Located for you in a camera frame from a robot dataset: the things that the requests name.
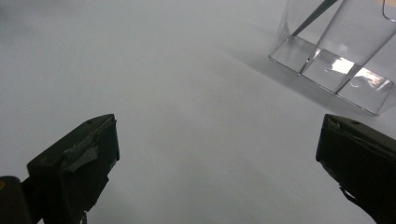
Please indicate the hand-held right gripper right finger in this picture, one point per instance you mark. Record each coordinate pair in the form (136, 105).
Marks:
(361, 161)

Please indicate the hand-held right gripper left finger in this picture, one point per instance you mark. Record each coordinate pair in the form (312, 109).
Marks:
(74, 168)

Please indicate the thin dark brush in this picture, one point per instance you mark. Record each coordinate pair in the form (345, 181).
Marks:
(313, 16)

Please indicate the clear acrylic organizer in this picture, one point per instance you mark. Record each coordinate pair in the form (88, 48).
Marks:
(336, 53)

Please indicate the white table cover sheet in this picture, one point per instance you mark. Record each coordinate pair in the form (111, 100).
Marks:
(186, 93)

